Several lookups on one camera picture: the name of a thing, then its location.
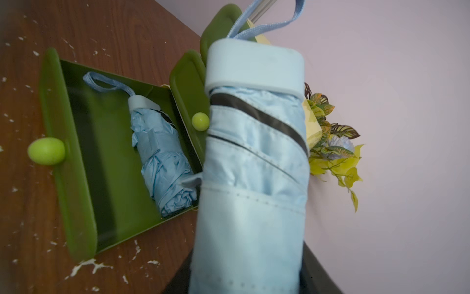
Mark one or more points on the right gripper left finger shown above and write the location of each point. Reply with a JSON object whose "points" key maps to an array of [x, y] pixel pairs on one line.
{"points": [[180, 282]]}

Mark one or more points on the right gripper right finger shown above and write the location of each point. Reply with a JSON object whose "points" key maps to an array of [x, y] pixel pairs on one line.
{"points": [[313, 277]]}

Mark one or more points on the light blue umbrella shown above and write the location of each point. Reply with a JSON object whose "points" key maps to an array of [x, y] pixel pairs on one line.
{"points": [[254, 184], [156, 139]]}

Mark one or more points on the dark green bottom drawer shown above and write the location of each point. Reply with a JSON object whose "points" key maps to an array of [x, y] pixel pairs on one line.
{"points": [[101, 193]]}

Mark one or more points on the dark green drawer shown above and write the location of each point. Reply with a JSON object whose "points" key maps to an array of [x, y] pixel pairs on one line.
{"points": [[219, 27], [187, 86], [101, 193]]}

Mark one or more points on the dark green top drawer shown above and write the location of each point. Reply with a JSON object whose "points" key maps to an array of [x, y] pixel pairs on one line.
{"points": [[219, 27]]}

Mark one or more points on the yellow-green drawer cabinet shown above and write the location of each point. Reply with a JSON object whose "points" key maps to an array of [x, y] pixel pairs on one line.
{"points": [[313, 129]]}

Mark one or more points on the artificial plant in vase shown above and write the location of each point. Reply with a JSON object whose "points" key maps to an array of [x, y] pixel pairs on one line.
{"points": [[335, 153]]}

